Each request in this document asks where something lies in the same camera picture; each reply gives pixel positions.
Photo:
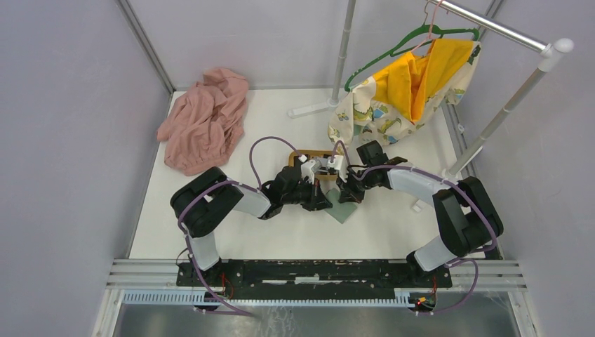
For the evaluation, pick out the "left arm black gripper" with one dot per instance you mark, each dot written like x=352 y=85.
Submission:
x=318 y=200

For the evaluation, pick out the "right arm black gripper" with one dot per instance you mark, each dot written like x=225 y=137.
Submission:
x=348 y=194

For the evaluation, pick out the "yellow oval card tray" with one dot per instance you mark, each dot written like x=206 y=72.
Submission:
x=321 y=155

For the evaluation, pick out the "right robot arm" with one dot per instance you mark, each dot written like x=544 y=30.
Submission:
x=466 y=217

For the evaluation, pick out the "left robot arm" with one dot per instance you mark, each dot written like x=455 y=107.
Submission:
x=201 y=205

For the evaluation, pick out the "cartoon print hanging garment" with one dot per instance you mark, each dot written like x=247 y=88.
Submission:
x=360 y=117

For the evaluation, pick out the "yellow hanging garment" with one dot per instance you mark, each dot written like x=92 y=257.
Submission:
x=408 y=82

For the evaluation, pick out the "pink crumpled cloth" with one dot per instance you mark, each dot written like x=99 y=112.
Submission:
x=205 y=123

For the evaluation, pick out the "pink clothes hanger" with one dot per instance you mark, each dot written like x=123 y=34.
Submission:
x=430 y=29

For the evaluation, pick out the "white clothes rack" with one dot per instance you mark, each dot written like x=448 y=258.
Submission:
x=532 y=165

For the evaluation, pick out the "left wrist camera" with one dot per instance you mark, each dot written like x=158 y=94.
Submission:
x=312 y=168

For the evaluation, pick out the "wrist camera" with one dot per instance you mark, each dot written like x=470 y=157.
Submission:
x=312 y=168
x=337 y=165

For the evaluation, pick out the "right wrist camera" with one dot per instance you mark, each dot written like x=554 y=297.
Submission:
x=337 y=165

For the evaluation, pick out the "aluminium frame rails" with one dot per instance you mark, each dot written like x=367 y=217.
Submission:
x=153 y=282

